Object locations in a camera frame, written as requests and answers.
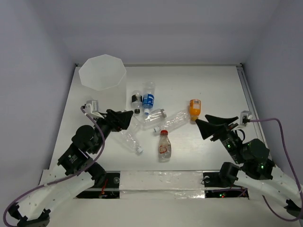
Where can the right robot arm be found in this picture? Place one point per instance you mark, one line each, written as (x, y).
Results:
(251, 167)

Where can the aluminium rail right edge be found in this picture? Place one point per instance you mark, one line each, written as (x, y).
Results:
(251, 106)

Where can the clear bottle blue label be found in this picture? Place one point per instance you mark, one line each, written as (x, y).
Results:
(148, 97)

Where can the orange juice bottle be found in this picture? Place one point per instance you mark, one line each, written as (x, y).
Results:
(194, 109)

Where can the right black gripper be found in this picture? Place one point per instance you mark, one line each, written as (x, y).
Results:
(206, 128)

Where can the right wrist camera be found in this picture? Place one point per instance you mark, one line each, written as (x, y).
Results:
(243, 119)

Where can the clear bottle red cap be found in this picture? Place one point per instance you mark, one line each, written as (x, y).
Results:
(164, 147)

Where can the white octagonal plastic bin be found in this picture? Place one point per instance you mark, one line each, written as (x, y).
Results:
(105, 76)

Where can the clear bottle black label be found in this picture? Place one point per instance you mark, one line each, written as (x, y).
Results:
(136, 101)

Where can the clear jar silver lid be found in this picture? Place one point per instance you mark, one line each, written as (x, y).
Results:
(154, 117)

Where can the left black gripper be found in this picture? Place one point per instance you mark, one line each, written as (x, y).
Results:
(109, 120)

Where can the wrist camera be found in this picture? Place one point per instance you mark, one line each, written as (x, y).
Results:
(243, 119)
(91, 109)

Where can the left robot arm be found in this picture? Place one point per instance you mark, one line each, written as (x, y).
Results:
(76, 170)

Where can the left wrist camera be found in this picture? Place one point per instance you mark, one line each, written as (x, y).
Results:
(91, 109)

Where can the clear crushed bottle white cap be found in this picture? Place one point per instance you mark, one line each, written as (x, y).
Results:
(129, 138)

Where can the long clear bottle white cap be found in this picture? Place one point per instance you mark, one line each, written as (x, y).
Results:
(173, 122)

